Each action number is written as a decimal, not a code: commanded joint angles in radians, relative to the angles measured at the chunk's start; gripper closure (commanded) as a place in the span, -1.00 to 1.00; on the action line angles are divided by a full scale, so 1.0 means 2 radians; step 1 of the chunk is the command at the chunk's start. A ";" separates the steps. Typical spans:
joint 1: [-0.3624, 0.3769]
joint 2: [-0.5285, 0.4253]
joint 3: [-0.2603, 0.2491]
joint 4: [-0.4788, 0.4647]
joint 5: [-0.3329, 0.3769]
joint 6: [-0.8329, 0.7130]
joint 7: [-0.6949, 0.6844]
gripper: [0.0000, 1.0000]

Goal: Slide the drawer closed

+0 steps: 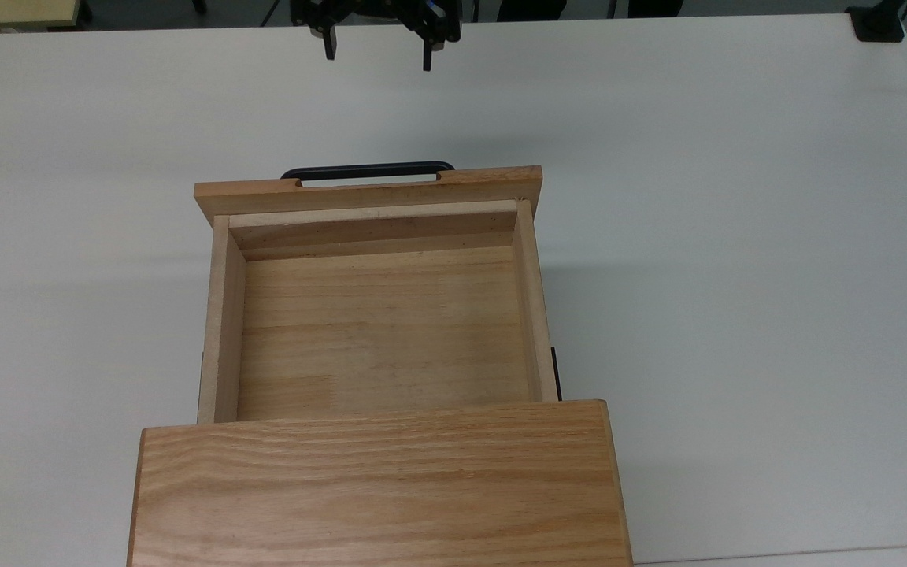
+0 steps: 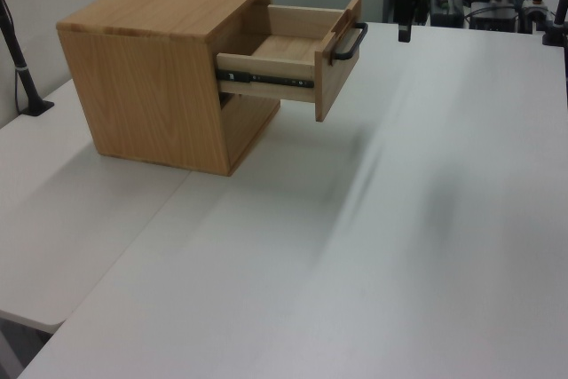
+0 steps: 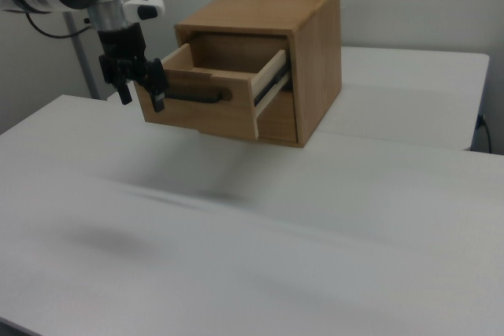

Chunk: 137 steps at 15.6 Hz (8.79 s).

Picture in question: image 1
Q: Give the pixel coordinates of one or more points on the black camera stand with clamp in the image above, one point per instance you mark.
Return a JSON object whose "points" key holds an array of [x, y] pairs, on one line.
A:
{"points": [[879, 24]]}

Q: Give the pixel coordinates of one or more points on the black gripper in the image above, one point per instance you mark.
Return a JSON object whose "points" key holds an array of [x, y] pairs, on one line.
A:
{"points": [[414, 14]]}

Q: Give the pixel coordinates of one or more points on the wooden drawer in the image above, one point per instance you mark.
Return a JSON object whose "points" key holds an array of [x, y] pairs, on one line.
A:
{"points": [[379, 331]]}

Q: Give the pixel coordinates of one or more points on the dark chair base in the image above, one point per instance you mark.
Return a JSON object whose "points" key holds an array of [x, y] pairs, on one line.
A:
{"points": [[531, 8]]}

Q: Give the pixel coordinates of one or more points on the yellowish wooden table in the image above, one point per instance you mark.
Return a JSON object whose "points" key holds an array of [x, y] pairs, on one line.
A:
{"points": [[12, 12]]}

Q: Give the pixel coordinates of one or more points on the wooden cabinet box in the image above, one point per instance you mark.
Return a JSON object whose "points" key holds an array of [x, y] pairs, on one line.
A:
{"points": [[379, 488]]}

